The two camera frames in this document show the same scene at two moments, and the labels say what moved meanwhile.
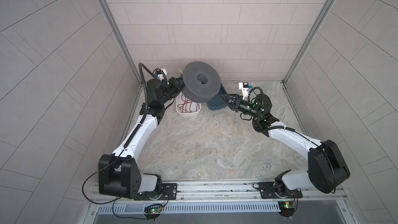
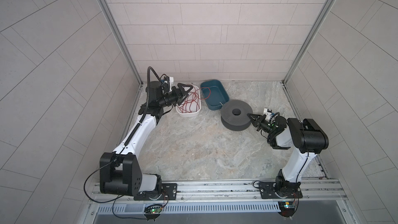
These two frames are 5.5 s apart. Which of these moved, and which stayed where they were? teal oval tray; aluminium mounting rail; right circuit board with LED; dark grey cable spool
Moved: dark grey cable spool
Stayed: teal oval tray; right circuit board with LED; aluminium mounting rail
